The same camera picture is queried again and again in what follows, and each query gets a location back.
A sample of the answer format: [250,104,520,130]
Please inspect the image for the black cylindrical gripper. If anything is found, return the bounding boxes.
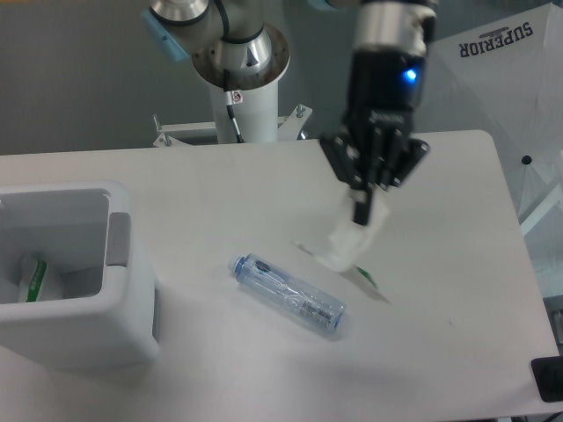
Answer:
[318,48,430,226]

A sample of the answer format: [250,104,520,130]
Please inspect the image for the clear plastic wrapper with barcode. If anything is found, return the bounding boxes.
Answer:
[292,188,391,304]

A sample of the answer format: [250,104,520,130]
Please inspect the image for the clear plastic water bottle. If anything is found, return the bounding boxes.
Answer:
[228,253,347,340]

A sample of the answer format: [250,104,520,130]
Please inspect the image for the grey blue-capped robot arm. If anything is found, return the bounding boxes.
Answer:
[142,1,437,226]

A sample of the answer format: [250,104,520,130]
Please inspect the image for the white plastic trash can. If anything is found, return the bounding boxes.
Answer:
[1,181,158,369]

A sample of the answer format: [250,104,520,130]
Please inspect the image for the green white trash in bin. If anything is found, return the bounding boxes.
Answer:
[18,254,48,302]

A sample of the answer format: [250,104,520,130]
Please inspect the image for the white umbrella with SUPERIOR print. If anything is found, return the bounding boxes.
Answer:
[414,4,562,224]

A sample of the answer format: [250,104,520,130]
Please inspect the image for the black device at table corner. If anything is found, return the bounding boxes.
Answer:
[530,356,562,403]

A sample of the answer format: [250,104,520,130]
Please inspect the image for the white metal table frame bracket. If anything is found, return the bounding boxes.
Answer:
[151,104,314,149]

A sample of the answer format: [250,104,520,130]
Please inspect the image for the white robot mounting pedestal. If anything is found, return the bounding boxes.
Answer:
[208,82,278,144]

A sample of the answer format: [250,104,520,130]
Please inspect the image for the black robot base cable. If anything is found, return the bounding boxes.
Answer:
[222,69,245,144]

